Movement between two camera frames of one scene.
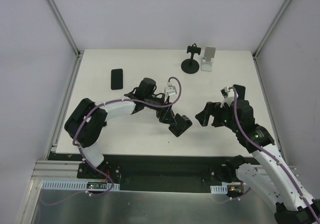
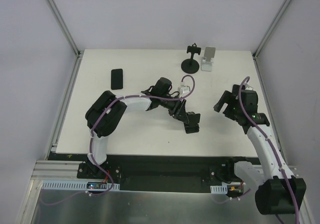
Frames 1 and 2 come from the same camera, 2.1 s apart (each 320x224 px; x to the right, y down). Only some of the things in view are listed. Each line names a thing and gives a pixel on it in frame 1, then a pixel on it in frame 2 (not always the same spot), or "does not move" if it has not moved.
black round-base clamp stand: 191,66 does not move
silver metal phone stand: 206,61 does not move
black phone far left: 116,78 does not move
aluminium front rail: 56,170 does not move
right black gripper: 217,114 to 230,106
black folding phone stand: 183,123 to 192,126
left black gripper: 167,117 to 183,112
